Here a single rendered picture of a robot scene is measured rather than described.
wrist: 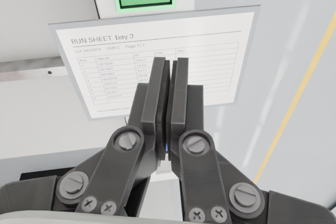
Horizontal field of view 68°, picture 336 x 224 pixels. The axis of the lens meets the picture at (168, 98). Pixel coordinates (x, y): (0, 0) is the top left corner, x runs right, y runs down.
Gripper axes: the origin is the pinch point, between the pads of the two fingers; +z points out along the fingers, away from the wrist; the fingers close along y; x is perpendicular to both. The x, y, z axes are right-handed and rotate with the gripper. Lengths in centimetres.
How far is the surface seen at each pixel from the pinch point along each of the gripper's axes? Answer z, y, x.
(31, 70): 21.8, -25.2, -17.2
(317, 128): 139, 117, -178
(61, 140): 24, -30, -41
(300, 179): 144, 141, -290
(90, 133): 25, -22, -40
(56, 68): 22.6, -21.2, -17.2
